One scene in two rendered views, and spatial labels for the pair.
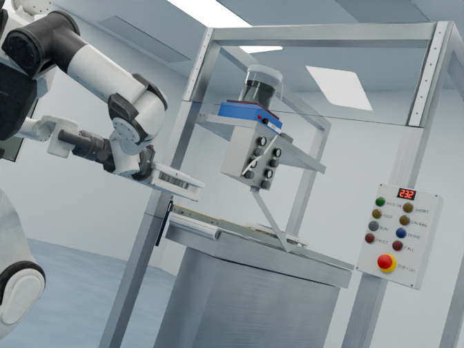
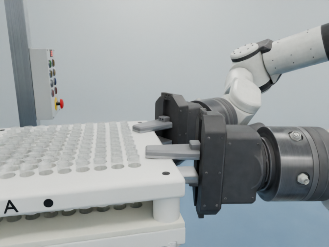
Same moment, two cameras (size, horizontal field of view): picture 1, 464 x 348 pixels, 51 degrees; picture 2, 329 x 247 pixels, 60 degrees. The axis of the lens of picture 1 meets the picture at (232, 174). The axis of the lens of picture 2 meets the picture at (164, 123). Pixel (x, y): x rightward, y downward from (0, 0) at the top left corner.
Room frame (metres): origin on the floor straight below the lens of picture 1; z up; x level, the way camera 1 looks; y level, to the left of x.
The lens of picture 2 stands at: (1.95, 0.56, 1.14)
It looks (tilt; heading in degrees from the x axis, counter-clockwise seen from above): 14 degrees down; 218
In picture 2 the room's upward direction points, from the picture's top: straight up
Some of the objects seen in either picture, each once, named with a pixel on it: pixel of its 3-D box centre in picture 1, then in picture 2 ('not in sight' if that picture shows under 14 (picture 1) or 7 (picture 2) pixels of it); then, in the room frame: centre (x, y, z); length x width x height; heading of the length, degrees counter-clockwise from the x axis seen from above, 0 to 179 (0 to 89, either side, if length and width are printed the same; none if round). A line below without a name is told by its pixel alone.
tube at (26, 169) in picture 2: not in sight; (30, 199); (1.83, 0.30, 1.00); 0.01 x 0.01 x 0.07
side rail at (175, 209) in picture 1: (256, 235); not in sight; (2.58, -0.22, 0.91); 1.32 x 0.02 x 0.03; 141
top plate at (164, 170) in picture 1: (159, 170); (66, 154); (1.76, 0.25, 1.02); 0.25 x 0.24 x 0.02; 50
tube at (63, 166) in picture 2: not in sight; (66, 196); (1.81, 0.32, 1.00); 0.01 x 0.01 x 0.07
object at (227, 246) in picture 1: (274, 257); not in sight; (2.50, -0.34, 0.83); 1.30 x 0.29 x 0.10; 141
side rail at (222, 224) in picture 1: (300, 250); not in sight; (2.40, -0.43, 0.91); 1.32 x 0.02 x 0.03; 141
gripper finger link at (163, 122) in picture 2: not in sight; (152, 123); (1.63, 0.28, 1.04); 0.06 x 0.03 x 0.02; 172
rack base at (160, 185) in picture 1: (155, 184); (69, 189); (1.76, 0.25, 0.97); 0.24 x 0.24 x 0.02; 50
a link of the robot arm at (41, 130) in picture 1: (55, 131); not in sight; (1.57, 0.58, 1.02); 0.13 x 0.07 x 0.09; 68
